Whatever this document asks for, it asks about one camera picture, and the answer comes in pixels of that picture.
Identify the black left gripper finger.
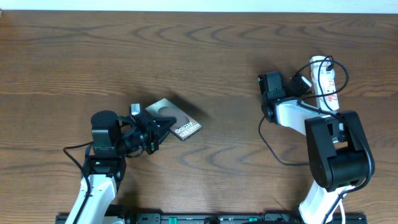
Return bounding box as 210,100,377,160
157,129,170,145
154,117,177,132

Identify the black USB charging cable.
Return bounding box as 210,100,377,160
257,55,341,167

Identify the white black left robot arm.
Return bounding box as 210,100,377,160
66,110,177,223

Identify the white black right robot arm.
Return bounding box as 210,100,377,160
259,72,375,223

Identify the white USB charger adapter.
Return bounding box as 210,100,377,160
310,55,335,82

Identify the white power strip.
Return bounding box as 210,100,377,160
309,55,340,112

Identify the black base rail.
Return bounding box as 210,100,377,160
55,212,368,224

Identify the white power strip cord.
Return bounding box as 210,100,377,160
338,198,346,224

